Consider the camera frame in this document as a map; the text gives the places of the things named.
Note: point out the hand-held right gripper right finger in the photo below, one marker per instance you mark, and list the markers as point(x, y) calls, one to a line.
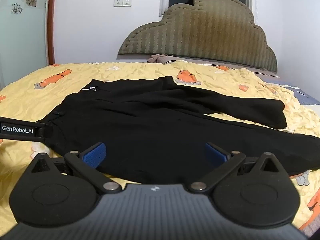
point(213, 155)

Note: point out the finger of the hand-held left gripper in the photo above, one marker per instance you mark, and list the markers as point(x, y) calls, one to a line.
point(48, 132)

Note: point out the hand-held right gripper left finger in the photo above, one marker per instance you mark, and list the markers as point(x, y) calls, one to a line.
point(95, 155)

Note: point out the black pants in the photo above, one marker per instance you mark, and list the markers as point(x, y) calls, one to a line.
point(160, 130)

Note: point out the yellow carrot print blanket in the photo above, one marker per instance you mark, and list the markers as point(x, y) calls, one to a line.
point(30, 95)

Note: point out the flower print glass door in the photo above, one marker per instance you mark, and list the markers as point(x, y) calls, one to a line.
point(20, 30)

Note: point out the blue printed bedding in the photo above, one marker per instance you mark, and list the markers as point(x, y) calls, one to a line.
point(297, 90)

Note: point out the crumpled brown cloth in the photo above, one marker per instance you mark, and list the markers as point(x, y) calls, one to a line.
point(156, 58)

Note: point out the olive striped padded headboard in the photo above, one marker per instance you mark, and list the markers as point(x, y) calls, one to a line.
point(200, 30)

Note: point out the brown wooden door frame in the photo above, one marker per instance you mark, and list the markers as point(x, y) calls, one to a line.
point(51, 22)

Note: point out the white wall socket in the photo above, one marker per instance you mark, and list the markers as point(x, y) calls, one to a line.
point(127, 1)
point(117, 2)

